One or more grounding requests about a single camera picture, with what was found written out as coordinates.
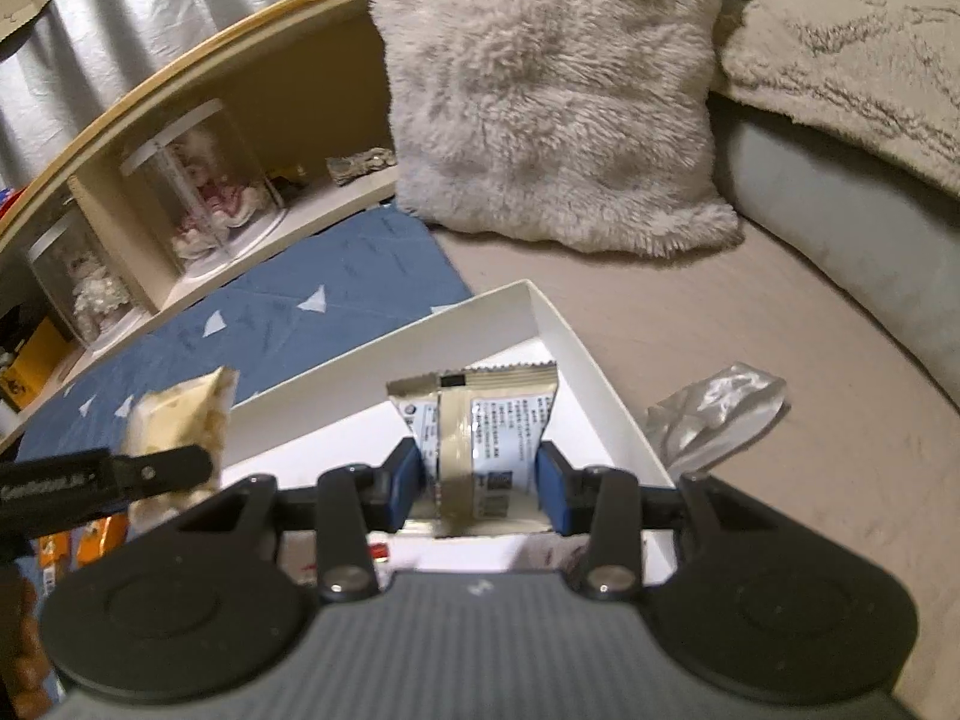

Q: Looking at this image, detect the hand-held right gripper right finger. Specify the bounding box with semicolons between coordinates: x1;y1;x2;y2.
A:
536;441;811;601

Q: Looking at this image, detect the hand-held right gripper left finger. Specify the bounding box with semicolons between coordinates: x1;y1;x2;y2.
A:
150;439;421;602

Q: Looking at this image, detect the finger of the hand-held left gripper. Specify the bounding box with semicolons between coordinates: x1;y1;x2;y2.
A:
0;444;218;550

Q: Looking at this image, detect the cream snack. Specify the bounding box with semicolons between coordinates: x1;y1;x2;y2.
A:
124;366;239;527

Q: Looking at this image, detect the pale snack packet white label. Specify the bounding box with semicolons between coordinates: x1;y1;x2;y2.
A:
386;361;560;539

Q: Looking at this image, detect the white cardboard box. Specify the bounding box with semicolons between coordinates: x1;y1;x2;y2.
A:
217;279;680;586

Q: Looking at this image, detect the large orange snack packet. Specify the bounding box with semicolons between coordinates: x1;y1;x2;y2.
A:
75;514;130;568

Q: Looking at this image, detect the yellow box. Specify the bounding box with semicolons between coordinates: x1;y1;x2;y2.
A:
0;315;80;413

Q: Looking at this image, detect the crumpled clear plastic wrapper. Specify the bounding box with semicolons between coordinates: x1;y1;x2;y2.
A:
645;361;788;470

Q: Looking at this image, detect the clear dome with white figure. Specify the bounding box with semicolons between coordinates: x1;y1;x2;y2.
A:
26;210;147;346

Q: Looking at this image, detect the blue blanket with white triangles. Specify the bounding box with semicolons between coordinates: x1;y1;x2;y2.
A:
0;206;475;720

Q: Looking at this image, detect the clear dome with pink figure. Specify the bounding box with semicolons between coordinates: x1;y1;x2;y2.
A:
120;99;290;278

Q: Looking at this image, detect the small grey figurine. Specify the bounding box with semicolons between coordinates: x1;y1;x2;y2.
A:
326;150;396;185

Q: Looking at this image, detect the fluffy cream pillow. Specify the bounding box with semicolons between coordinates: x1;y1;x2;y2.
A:
371;0;743;260

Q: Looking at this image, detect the wooden shelf unit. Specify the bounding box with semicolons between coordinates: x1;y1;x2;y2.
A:
0;0;402;458

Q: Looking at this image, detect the grey curtain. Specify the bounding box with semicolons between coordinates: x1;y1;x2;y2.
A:
0;0;376;192

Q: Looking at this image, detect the beige knitted cushion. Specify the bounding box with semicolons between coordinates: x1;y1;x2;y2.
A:
718;0;960;192

